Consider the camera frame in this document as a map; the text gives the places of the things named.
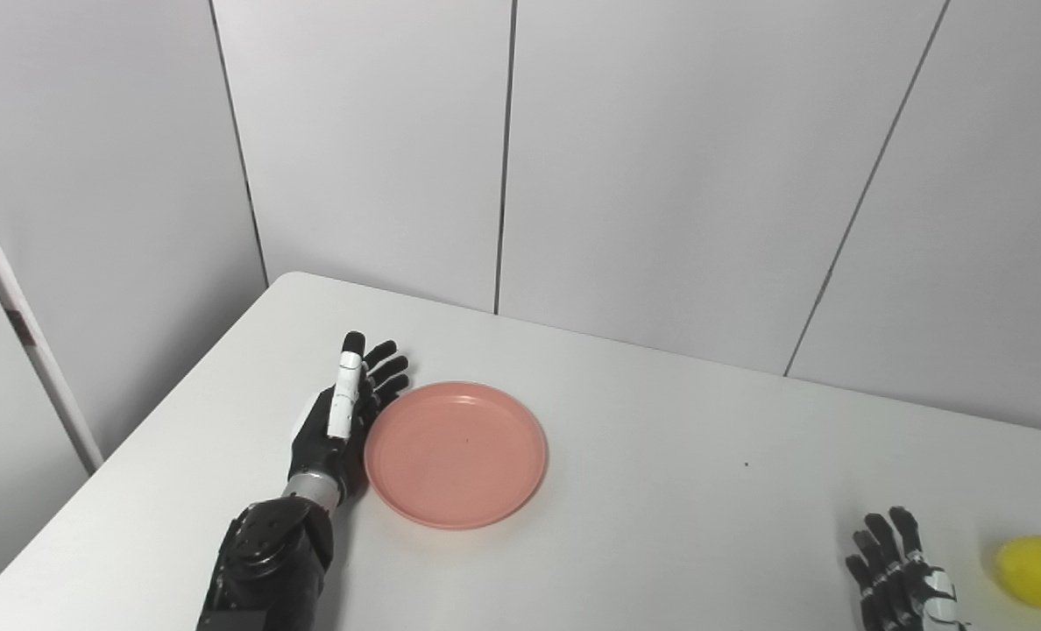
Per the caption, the pink round plate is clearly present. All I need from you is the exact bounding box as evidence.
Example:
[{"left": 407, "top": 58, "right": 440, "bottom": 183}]
[{"left": 364, "top": 381, "right": 548, "bottom": 530}]

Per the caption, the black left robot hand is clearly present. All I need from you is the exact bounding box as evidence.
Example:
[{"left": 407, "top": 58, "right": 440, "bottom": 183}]
[{"left": 289, "top": 331, "right": 411, "bottom": 505}]

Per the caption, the white partition post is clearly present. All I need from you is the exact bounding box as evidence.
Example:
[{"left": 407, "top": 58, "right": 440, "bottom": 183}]
[{"left": 0, "top": 162, "right": 105, "bottom": 474}]

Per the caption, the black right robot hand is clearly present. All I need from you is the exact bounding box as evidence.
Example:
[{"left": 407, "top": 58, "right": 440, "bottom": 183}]
[{"left": 845, "top": 507, "right": 968, "bottom": 631}]

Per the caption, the yellow lemon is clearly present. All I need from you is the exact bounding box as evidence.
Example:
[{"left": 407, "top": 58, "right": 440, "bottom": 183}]
[{"left": 992, "top": 535, "right": 1041, "bottom": 609}]

